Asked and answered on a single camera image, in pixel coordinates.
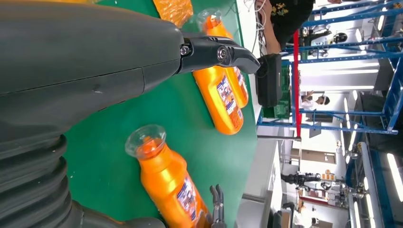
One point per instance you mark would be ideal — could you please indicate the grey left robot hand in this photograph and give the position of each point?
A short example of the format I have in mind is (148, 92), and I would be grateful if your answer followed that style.
(78, 47)

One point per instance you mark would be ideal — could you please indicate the white side table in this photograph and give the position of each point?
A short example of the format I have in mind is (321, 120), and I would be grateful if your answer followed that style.
(264, 170)

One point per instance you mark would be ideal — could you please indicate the background humanoid robot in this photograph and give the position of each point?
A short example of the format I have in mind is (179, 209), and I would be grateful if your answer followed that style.
(299, 179)
(340, 37)

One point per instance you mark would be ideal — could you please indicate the green crate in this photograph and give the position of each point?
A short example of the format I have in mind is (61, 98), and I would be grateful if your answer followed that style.
(285, 107)

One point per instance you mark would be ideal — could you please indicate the black carrying case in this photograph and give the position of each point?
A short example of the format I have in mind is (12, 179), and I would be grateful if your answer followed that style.
(267, 81)

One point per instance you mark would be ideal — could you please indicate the person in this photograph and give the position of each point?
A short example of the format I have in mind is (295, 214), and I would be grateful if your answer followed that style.
(292, 15)
(310, 104)

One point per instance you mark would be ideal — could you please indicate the blue metal rack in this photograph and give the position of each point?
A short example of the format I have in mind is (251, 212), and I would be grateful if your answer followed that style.
(393, 107)

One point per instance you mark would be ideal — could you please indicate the red post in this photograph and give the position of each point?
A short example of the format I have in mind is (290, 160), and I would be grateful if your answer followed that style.
(297, 94)

